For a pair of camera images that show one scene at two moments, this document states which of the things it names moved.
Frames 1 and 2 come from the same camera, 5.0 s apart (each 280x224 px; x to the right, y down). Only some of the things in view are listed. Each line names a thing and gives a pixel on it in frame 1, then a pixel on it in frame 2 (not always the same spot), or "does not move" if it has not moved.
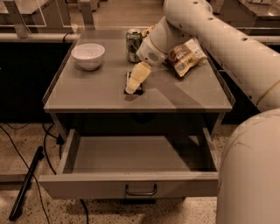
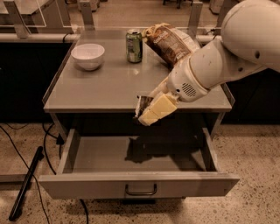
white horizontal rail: (38, 38) does not move
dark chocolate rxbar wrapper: (137, 92) → (143, 101)
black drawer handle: (141, 193) does not move
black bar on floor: (37, 157) does not move
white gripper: (148, 50) → (182, 82)
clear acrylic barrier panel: (31, 17) does not move
